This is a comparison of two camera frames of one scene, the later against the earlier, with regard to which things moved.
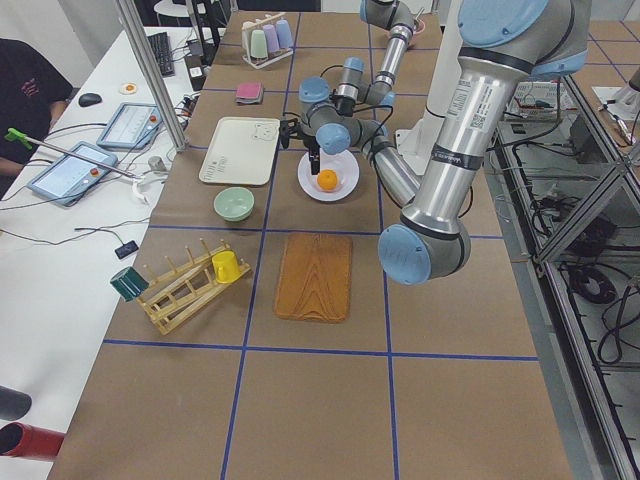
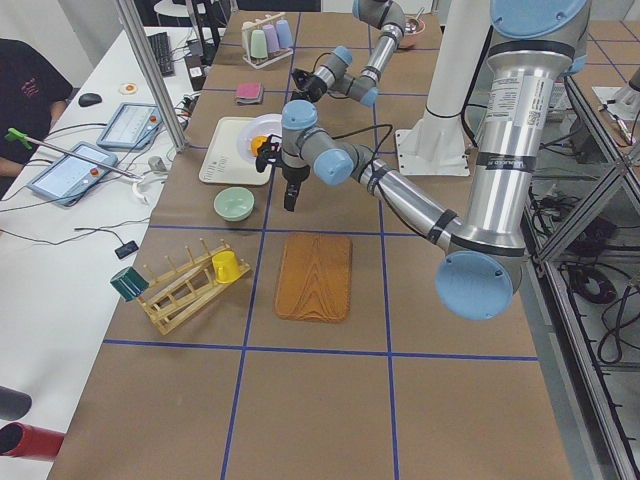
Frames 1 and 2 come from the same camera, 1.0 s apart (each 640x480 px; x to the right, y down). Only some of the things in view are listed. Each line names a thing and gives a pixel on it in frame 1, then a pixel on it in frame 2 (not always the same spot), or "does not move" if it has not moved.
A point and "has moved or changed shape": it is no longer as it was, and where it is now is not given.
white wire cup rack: x=247 y=27 does not move
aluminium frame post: x=152 y=68 does not move
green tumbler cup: x=258 y=47 does not move
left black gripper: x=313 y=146 → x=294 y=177
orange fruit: x=327 y=179 has moved or changed shape
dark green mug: x=129 y=283 does not move
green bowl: x=234 y=203 does not move
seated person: x=32 y=84 does not move
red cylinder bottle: x=25 y=440 does not move
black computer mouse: x=89 y=99 does not move
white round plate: x=348 y=173 → x=266 y=124
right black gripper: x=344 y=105 → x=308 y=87
